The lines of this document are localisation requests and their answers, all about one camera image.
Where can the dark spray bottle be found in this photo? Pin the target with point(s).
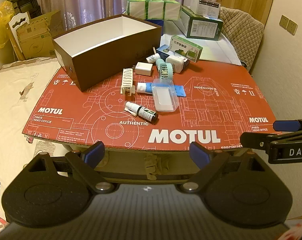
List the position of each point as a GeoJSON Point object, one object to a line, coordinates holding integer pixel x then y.
{"type": "Point", "coordinates": [147, 114]}

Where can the beige wall socket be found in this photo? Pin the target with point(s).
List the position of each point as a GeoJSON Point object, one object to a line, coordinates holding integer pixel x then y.
{"type": "Point", "coordinates": [283, 21]}
{"type": "Point", "coordinates": [292, 27]}

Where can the cream printed bed sheet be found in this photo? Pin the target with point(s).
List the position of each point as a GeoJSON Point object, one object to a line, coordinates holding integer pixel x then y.
{"type": "Point", "coordinates": [13, 100]}

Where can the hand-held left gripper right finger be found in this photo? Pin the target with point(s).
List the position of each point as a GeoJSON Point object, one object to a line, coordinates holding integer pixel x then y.
{"type": "Point", "coordinates": [199, 153]}

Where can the white carved chair back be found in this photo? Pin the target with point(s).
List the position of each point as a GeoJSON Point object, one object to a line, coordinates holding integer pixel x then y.
{"type": "Point", "coordinates": [15, 23]}

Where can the white ribbed plastic rack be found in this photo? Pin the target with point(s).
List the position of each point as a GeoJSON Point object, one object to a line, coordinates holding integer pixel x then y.
{"type": "Point", "coordinates": [128, 80]}

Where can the teal handheld fan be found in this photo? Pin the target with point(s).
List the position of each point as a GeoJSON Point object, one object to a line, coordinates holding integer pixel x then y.
{"type": "Point", "coordinates": [163, 70]}

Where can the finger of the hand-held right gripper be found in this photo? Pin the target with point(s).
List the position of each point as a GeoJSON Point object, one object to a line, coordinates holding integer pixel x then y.
{"type": "Point", "coordinates": [253, 138]}
{"type": "Point", "coordinates": [285, 125]}

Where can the white block power adapter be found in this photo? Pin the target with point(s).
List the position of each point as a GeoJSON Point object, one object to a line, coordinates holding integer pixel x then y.
{"type": "Point", "coordinates": [144, 69]}

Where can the small white pill bottle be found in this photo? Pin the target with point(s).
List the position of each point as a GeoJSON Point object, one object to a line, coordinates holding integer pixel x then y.
{"type": "Point", "coordinates": [152, 58]}

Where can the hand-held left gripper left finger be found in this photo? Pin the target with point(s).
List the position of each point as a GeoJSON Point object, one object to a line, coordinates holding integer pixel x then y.
{"type": "Point", "coordinates": [96, 152]}

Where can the blue tube with white cap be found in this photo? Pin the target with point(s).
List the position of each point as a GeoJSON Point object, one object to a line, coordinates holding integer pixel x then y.
{"type": "Point", "coordinates": [180, 90]}

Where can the large green carton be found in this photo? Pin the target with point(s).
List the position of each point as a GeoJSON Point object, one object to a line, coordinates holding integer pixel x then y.
{"type": "Point", "coordinates": [203, 27]}

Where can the clear plastic case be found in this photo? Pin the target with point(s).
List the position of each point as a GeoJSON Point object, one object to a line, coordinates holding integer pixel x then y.
{"type": "Point", "coordinates": [163, 97]}

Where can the green and white medicine box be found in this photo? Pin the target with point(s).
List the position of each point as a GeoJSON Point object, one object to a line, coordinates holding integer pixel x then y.
{"type": "Point", "coordinates": [184, 46]}

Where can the blue and white box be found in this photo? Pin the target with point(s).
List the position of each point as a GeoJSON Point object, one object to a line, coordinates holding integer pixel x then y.
{"type": "Point", "coordinates": [163, 50]}

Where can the wooden table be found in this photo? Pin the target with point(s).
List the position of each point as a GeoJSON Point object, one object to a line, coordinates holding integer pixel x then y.
{"type": "Point", "coordinates": [126, 166]}

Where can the white table cloth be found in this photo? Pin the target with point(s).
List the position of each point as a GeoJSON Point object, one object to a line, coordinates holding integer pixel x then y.
{"type": "Point", "coordinates": [216, 50]}

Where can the brown cardboard box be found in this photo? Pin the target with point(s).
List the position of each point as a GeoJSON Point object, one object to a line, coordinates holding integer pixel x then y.
{"type": "Point", "coordinates": [36, 42]}

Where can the red printed cardboard sheet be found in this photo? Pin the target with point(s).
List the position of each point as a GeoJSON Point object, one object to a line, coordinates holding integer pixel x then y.
{"type": "Point", "coordinates": [216, 110]}

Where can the pack of green tissue boxes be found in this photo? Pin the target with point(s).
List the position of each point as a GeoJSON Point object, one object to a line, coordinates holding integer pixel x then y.
{"type": "Point", "coordinates": [151, 7]}

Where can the quilted beige chair cover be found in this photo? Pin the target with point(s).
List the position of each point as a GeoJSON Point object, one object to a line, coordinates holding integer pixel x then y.
{"type": "Point", "coordinates": [243, 30]}

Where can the brown storage box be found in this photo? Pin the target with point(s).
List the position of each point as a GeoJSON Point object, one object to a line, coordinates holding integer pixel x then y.
{"type": "Point", "coordinates": [103, 65]}

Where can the white rounded charger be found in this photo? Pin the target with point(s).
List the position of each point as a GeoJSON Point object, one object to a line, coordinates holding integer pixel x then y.
{"type": "Point", "coordinates": [176, 63]}

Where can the yellow plastic bag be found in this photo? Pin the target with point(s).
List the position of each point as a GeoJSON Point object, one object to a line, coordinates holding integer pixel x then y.
{"type": "Point", "coordinates": [1, 17]}

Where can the crumpled brown tape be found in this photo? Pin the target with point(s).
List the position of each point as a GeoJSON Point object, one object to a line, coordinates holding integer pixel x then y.
{"type": "Point", "coordinates": [152, 165]}

